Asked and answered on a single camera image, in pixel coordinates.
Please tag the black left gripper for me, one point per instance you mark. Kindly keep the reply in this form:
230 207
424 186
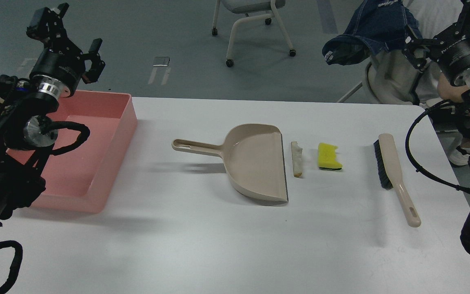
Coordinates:
62 65

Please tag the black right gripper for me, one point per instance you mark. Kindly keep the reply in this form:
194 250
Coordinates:
461 51

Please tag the beige hand brush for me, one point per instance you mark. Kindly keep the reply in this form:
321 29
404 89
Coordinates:
391 176

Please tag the yellow sponge piece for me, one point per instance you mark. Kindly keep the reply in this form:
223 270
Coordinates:
327 157

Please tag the beige plastic dustpan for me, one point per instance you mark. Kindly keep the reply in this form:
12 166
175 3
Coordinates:
253 157

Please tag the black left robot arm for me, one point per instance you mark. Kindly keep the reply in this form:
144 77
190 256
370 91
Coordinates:
28 137

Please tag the pink plastic bin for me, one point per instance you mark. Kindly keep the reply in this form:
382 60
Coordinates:
81 180

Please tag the person in denim jacket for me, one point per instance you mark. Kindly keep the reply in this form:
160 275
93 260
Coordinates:
376 32

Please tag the grey floor socket plate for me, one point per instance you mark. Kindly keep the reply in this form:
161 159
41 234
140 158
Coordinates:
161 61

